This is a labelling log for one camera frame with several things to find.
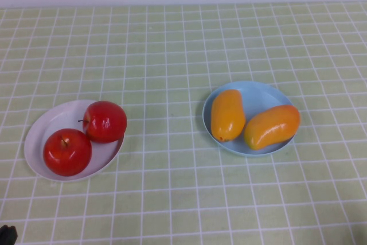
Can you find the green white checkered tablecloth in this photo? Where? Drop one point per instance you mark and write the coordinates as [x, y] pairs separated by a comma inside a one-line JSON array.
[[258, 199]]

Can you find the light blue round plate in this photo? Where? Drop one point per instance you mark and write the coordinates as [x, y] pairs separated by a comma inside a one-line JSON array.
[[258, 95]]

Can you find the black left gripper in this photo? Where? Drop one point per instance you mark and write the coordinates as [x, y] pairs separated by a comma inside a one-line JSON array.
[[8, 236]]

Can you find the shiny red plastic apple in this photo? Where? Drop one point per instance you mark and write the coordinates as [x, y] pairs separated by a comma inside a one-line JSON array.
[[107, 124], [67, 157]]

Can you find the plain yellow-orange mango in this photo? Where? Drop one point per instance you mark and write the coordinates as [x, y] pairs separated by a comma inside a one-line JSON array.
[[228, 116]]

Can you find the orange mango with red blush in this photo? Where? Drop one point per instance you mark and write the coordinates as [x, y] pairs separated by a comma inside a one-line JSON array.
[[269, 127]]

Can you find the white round plastic plate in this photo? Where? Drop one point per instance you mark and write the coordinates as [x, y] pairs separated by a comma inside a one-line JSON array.
[[57, 118]]

